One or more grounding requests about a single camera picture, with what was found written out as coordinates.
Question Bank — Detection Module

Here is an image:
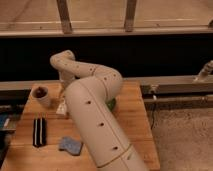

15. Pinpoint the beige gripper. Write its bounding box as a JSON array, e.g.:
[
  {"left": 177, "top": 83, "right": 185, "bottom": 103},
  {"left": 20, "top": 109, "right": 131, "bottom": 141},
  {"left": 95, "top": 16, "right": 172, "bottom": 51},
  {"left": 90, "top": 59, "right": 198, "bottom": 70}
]
[{"left": 59, "top": 71, "right": 75, "bottom": 90}]

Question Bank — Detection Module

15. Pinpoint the white plastic bottle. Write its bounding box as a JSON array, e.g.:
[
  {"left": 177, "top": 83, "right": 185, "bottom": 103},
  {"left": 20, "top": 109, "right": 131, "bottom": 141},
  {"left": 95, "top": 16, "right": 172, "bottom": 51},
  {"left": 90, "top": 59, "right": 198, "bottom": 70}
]
[{"left": 56, "top": 91, "right": 68, "bottom": 118}]

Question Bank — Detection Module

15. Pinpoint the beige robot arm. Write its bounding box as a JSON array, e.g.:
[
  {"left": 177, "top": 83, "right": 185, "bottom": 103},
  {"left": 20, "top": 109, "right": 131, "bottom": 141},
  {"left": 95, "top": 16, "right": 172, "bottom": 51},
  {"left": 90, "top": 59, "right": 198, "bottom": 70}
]
[{"left": 50, "top": 50, "right": 149, "bottom": 171}]

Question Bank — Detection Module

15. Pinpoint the white cup with dark contents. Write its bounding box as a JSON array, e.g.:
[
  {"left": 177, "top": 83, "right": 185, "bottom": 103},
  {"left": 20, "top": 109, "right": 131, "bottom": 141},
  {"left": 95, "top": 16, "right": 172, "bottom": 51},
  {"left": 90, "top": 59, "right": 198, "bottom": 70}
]
[{"left": 32, "top": 86, "right": 51, "bottom": 108}]

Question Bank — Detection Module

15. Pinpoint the green bowl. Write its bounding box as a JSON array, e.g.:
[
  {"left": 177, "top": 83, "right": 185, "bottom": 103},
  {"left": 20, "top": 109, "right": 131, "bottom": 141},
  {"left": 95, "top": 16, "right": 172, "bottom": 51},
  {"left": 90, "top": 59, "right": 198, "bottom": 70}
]
[{"left": 107, "top": 99, "right": 116, "bottom": 111}]

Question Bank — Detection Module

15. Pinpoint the wooden table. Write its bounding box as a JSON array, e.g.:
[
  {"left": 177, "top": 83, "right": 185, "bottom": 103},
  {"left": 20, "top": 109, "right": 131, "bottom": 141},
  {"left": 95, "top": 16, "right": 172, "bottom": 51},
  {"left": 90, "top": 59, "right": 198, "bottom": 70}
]
[{"left": 1, "top": 81, "right": 160, "bottom": 171}]

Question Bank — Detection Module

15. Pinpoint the black and white striped cloth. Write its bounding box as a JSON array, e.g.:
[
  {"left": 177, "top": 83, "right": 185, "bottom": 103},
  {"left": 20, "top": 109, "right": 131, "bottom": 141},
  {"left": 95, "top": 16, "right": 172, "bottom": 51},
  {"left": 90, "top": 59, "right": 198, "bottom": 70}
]
[{"left": 33, "top": 118, "right": 47, "bottom": 148}]

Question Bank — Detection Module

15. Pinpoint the blue sponge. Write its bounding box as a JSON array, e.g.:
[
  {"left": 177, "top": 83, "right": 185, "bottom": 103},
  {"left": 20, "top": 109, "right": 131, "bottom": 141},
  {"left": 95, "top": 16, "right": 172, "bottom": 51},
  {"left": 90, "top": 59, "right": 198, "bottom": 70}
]
[{"left": 59, "top": 137, "right": 83, "bottom": 156}]

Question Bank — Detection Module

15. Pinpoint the metal window frame post left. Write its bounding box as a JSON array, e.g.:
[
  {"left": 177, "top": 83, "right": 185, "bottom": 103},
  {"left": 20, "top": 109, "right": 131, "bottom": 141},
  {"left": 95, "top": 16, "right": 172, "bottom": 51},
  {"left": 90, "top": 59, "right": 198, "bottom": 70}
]
[{"left": 56, "top": 0, "right": 72, "bottom": 34}]

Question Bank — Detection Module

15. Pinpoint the metal window frame post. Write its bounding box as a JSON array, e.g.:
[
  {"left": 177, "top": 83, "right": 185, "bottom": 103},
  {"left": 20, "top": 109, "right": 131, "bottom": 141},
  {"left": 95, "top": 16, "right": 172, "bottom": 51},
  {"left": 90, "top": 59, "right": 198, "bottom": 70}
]
[
  {"left": 56, "top": 0, "right": 72, "bottom": 34},
  {"left": 124, "top": 0, "right": 137, "bottom": 32}
]

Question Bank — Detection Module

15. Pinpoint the black cable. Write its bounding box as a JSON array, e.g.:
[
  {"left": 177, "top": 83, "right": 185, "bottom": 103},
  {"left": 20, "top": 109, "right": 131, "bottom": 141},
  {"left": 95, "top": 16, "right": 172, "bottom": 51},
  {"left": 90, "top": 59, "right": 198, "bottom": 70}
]
[{"left": 147, "top": 94, "right": 158, "bottom": 131}]

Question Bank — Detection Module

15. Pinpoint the metal window frame post right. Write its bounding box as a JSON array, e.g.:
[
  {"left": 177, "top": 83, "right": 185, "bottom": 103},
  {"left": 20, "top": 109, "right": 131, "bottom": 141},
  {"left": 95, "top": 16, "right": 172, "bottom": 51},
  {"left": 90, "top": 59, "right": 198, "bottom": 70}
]
[{"left": 124, "top": 0, "right": 137, "bottom": 32}]

